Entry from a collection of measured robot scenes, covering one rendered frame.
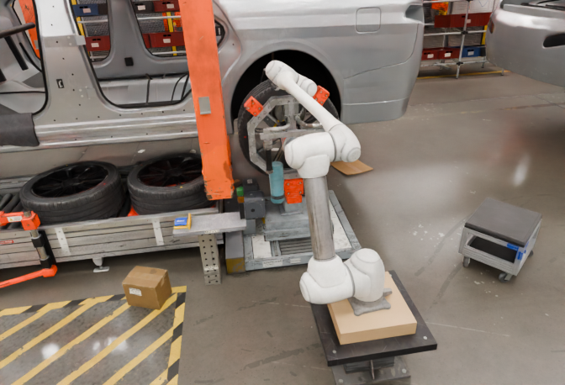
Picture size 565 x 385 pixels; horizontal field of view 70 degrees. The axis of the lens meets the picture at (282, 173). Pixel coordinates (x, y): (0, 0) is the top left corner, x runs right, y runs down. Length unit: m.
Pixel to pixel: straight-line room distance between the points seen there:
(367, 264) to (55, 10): 2.34
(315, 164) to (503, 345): 1.45
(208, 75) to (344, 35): 1.04
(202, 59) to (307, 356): 1.66
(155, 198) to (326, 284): 1.46
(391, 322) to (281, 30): 1.87
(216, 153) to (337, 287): 1.09
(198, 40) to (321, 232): 1.18
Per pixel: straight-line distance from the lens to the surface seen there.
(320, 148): 1.68
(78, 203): 3.01
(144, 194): 2.89
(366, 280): 1.90
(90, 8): 6.62
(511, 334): 2.65
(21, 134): 3.25
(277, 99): 2.42
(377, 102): 3.09
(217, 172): 2.50
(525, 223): 2.94
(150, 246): 2.92
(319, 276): 1.82
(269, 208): 3.01
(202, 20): 2.26
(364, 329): 1.96
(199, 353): 2.40
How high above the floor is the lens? 1.82
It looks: 27 degrees down
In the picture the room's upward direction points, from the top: 3 degrees counter-clockwise
